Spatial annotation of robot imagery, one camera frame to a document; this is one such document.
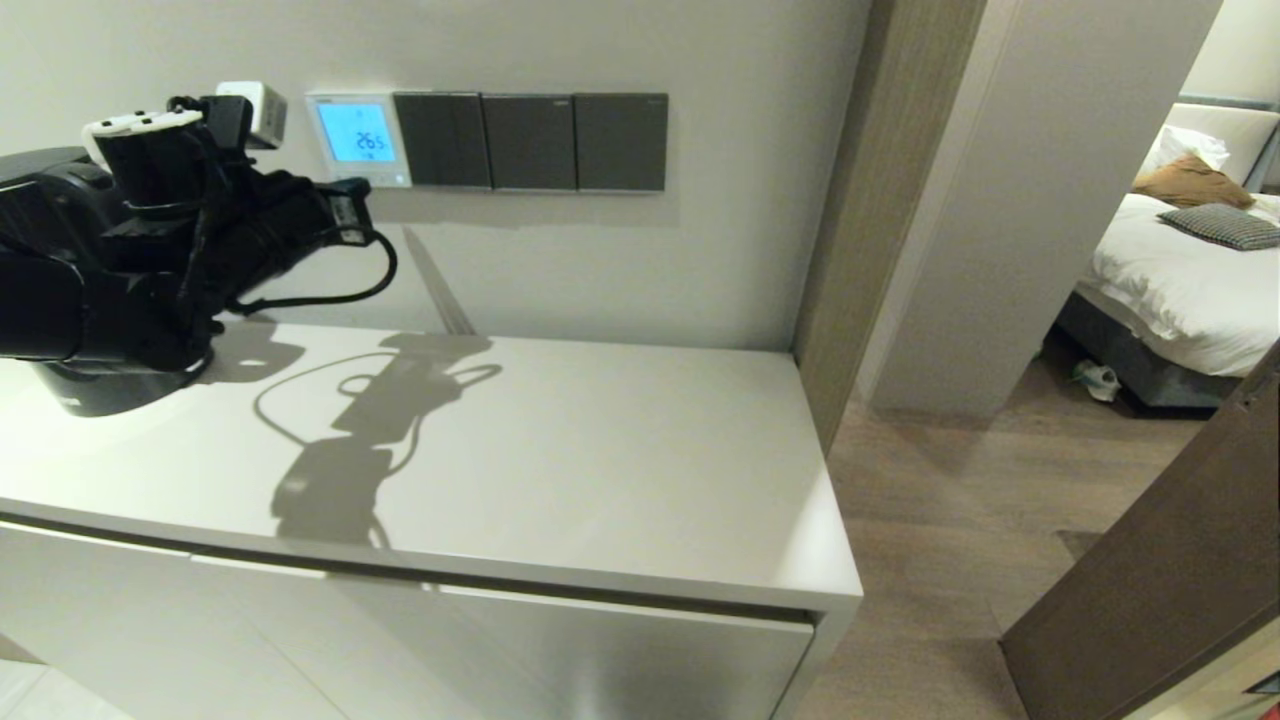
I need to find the white wall thermostat panel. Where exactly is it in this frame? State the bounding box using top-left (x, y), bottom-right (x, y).
top-left (305, 92), bottom-right (413, 190)

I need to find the black electric kettle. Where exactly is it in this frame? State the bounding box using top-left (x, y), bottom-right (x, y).
top-left (0, 147), bottom-right (216, 417)

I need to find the white sideboard cabinet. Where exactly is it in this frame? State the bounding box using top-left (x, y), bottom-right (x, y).
top-left (0, 318), bottom-right (864, 720)

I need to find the white cabinet door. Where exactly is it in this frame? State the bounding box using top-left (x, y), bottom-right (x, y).
top-left (0, 518), bottom-right (351, 720)
top-left (190, 553), bottom-right (816, 720)

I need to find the white slipper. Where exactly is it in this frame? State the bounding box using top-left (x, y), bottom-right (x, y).
top-left (1073, 360), bottom-right (1122, 404)

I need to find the grey bed base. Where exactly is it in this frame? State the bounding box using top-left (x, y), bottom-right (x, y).
top-left (1055, 290), bottom-right (1246, 411)

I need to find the small white pillow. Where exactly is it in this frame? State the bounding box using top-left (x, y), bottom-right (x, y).
top-left (1140, 125), bottom-right (1231, 177)

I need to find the white bed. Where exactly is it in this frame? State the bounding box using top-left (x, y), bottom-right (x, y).
top-left (1075, 190), bottom-right (1280, 379)

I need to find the brown cushion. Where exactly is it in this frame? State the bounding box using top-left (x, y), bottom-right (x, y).
top-left (1132, 152), bottom-right (1257, 211)

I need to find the checked grey cushion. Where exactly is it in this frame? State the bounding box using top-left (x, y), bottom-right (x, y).
top-left (1158, 203), bottom-right (1280, 251)

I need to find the brown wooden door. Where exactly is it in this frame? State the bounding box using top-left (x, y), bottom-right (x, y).
top-left (1000, 345), bottom-right (1280, 720)

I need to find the large white pillow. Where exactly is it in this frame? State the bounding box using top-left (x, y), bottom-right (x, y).
top-left (1165, 103), bottom-right (1280, 187)

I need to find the black camera cable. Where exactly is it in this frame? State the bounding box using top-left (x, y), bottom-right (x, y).
top-left (228, 231), bottom-right (398, 314)

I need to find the dark grey multi-rocker wall switch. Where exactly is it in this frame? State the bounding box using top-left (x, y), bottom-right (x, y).
top-left (392, 92), bottom-right (493, 190)

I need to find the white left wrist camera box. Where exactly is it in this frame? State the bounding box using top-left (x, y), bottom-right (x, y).
top-left (215, 81), bottom-right (289, 152)

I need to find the dark grey single wall switch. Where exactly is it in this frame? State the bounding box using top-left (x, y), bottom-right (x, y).
top-left (574, 92), bottom-right (669, 193)
top-left (480, 93), bottom-right (579, 192)

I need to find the light wooden door frame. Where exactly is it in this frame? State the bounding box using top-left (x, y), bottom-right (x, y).
top-left (790, 0), bottom-right (987, 457)

